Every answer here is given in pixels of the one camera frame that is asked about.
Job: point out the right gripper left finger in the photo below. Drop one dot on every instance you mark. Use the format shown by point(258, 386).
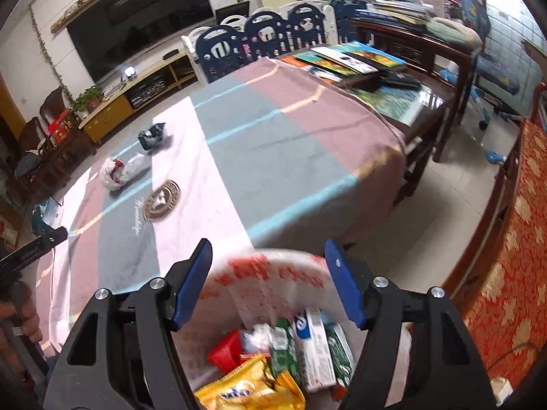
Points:
point(186, 280)

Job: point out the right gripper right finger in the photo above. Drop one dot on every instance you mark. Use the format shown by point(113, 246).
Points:
point(351, 278)

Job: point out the large green snack bag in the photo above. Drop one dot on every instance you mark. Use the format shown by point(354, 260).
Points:
point(341, 354)

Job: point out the red snack packet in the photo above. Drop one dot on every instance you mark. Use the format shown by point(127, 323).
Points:
point(226, 354)

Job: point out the white blue carton box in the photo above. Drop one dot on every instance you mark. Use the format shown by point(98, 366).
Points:
point(317, 371)

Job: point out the yellow chip bag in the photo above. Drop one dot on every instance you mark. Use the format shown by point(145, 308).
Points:
point(253, 386)

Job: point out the narrow green snack packet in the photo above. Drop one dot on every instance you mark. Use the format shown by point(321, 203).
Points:
point(284, 356)

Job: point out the white plastic trash bag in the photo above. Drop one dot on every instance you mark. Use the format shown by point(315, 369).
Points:
point(252, 288)

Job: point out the person's left hand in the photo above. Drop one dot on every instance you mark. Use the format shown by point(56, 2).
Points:
point(29, 324)

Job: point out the teal gift box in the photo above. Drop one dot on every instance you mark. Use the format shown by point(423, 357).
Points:
point(45, 217)

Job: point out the dark wooden armchair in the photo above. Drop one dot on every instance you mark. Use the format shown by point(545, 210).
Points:
point(42, 165)

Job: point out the crumpled white plastic wrapper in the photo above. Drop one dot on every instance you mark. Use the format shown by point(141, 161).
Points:
point(115, 174)

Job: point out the red gift box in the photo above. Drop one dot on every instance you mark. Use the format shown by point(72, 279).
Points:
point(61, 128)

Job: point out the crumpled dark green wrapper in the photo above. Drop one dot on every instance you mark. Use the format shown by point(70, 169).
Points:
point(151, 137)

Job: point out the potted green plant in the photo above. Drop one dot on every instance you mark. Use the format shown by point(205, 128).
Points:
point(88, 100)

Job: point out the red floral sofa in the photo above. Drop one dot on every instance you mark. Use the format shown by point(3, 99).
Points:
point(499, 284)

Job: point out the striped pink grey tablecloth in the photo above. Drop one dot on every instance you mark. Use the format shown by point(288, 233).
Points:
point(267, 157)

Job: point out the wooden TV cabinet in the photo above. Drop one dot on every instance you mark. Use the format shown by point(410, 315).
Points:
point(173, 73)

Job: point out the stack of books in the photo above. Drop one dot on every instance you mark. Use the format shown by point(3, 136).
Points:
point(381, 81)

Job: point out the blue white playpen fence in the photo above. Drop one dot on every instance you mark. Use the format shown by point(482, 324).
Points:
point(219, 50)

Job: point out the black flat television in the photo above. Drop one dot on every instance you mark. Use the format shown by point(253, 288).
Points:
point(112, 31)

